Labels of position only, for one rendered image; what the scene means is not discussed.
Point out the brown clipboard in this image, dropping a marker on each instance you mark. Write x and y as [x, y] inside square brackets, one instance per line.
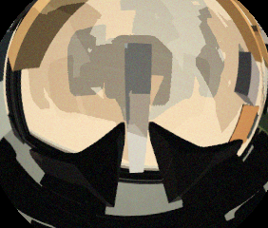
[246, 123]

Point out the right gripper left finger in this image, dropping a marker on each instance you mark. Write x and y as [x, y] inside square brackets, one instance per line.
[97, 167]

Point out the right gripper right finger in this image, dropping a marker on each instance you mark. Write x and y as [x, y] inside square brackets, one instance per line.
[182, 163]

